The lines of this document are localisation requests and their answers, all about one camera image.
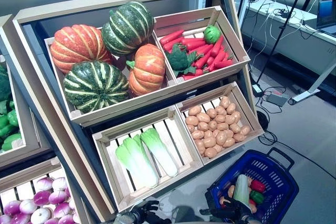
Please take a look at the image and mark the red bell pepper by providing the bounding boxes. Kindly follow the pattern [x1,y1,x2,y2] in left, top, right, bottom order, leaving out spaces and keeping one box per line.
[249,179,266,193]

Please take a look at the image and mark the black tripod stand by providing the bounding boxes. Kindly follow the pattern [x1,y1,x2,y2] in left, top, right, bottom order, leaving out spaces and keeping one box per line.
[256,0,316,84]

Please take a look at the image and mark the wooden potato crate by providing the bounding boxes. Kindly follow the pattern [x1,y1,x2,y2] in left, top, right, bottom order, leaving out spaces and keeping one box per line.
[175,81,265,166]

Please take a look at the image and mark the green bell pepper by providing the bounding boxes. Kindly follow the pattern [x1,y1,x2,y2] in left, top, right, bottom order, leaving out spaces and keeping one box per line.
[249,190,265,204]
[0,113,16,138]
[1,132,23,152]
[7,110,19,127]

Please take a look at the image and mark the round green cabbage head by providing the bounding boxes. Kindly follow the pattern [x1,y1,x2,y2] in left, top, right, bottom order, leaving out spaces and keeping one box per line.
[203,25,222,45]

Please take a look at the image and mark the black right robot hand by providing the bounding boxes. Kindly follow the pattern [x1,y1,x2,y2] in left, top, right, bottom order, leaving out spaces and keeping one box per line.
[199,199,254,222]

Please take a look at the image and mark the large wooden pumpkin crate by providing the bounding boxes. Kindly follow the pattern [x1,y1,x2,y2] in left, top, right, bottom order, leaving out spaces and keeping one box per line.
[44,28,179,127]

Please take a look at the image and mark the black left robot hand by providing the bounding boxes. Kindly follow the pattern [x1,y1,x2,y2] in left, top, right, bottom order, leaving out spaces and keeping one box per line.
[130,199,171,224]

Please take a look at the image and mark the black cable bundle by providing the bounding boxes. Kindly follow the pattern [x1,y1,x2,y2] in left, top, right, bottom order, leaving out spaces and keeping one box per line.
[272,0,305,20]

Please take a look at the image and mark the white table leg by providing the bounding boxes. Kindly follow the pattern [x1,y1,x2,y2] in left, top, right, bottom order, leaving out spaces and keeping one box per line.
[287,62,336,105]

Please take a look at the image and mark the dark green broccoli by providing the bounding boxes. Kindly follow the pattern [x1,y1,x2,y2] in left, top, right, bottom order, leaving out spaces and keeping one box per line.
[164,43,204,78]
[0,62,13,103]

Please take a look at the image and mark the wooden cabbage crate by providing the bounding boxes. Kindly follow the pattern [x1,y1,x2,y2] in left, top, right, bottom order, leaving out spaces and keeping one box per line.
[91,105,204,213]

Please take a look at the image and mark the blue plastic shopping basket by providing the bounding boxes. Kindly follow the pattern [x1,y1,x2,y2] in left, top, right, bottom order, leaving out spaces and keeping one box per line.
[205,149,300,224]

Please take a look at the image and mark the open laptop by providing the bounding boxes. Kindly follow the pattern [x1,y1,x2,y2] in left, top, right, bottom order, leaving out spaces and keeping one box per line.
[316,0,336,35]

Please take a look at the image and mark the wooden carrot crate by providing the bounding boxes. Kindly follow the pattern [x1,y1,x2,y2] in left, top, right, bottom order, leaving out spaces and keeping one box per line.
[152,5,250,86]

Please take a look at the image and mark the black power adapter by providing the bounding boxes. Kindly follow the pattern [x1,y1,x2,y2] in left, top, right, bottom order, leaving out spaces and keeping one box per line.
[251,84,264,98]

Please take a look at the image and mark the black floor cable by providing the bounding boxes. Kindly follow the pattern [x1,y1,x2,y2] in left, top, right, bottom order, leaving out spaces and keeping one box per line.
[258,129,336,180]

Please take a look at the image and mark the wooden onion crate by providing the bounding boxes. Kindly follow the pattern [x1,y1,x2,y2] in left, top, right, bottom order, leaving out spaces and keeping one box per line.
[0,157,85,224]

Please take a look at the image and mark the beige wooden display shelf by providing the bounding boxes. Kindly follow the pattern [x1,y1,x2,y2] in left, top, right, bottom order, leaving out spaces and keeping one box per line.
[0,14,56,172]
[12,0,266,222]

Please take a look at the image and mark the small orange pumpkin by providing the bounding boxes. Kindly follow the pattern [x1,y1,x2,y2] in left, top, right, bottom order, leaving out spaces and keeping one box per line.
[125,43,166,97]

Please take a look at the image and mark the round green striped pumpkin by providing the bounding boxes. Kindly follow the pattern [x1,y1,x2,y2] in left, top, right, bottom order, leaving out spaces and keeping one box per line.
[101,1,155,57]

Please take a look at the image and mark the flat green striped pumpkin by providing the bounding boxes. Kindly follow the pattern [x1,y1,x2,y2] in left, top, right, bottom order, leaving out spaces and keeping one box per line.
[62,60,130,114]

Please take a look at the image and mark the large orange pumpkin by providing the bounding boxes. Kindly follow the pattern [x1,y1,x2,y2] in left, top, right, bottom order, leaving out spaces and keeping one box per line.
[49,24,114,74]

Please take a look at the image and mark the white long table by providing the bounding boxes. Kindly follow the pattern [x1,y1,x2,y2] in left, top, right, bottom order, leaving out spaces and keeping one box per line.
[241,0,336,77]

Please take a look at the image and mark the black basket handle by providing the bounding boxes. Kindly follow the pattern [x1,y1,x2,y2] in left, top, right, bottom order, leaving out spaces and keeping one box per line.
[267,147,295,172]

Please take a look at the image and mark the grey power brick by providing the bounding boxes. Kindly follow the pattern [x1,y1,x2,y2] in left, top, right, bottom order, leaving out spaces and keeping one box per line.
[267,93,288,107]

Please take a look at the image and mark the napa cabbage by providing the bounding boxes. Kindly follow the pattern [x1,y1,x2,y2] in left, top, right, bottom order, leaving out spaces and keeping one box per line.
[140,127,179,178]
[233,174,250,206]
[115,135,160,189]

